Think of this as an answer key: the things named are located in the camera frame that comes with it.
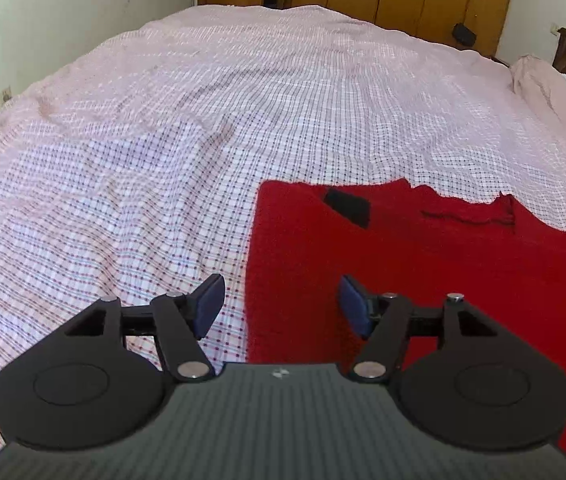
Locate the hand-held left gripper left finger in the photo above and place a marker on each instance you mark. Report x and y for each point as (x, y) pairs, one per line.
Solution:
(209, 305)

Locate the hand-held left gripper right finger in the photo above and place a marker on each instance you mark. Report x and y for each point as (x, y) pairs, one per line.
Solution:
(355, 305)

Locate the red knit cardigan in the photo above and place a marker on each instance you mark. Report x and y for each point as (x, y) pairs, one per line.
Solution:
(438, 260)

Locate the pink checked bed sheet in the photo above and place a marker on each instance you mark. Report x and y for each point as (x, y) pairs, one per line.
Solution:
(263, 110)

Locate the pink duvet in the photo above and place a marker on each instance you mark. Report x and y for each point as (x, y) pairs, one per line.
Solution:
(543, 85)

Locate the black bag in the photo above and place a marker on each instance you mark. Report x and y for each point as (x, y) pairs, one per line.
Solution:
(464, 35)

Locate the white wall socket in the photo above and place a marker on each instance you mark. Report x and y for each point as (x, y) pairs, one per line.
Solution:
(554, 28)

